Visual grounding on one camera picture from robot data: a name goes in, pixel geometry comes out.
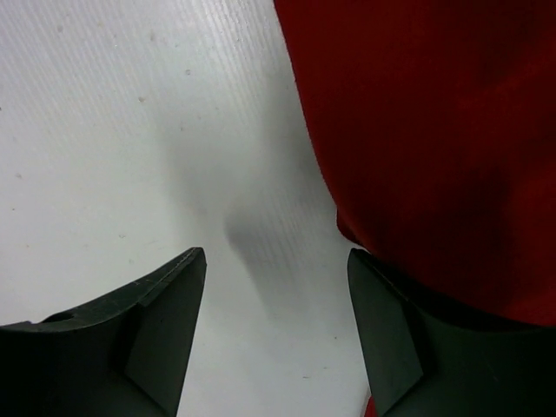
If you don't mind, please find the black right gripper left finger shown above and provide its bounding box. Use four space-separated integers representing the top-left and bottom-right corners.
1 248 207 416

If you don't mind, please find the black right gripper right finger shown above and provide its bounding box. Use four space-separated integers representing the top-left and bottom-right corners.
347 249 555 416

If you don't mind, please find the dark red t shirt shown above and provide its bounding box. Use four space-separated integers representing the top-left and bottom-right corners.
273 0 556 417

